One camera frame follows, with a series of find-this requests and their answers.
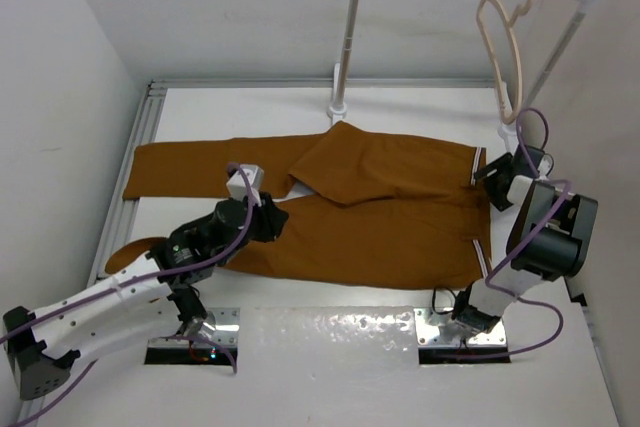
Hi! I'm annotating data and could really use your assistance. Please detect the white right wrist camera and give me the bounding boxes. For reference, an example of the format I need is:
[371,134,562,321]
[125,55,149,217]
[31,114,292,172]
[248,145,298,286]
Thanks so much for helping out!
[537,154,554,178]

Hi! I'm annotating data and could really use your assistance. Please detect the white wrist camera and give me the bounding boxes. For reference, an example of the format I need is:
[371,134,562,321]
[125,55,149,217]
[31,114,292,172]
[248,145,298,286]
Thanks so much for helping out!
[226,163,264,200]
[537,154,554,178]

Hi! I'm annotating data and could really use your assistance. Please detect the wooden clothes hanger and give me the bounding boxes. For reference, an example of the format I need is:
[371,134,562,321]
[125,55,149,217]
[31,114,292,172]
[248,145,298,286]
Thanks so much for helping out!
[475,0,538,125]

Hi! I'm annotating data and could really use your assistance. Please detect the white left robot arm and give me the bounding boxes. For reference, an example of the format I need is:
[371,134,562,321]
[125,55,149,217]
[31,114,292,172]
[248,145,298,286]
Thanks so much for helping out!
[3,193,289,400]

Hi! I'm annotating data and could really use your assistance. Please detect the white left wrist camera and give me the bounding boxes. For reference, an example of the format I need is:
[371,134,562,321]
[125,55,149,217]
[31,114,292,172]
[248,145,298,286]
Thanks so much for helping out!
[226,163,264,200]

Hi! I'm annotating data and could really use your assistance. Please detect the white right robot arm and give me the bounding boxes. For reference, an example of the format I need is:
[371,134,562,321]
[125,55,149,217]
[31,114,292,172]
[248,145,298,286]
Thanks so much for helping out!
[450,146,599,334]

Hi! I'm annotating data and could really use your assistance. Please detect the brown trousers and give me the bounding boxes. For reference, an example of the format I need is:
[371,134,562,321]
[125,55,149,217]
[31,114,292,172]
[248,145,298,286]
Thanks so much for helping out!
[123,122,491,290]

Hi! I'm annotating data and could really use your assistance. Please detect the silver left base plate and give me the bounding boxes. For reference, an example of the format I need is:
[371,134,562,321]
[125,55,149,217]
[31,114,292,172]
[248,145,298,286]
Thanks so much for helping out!
[144,308,240,367]

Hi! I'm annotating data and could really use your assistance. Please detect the white clothes rack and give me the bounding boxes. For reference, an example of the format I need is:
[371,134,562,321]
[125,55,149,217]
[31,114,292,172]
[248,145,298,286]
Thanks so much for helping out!
[327,0,596,150]

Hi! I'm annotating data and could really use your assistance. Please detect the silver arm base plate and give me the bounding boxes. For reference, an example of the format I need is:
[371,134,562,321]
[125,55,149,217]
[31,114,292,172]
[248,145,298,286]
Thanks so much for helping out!
[414,307,511,366]

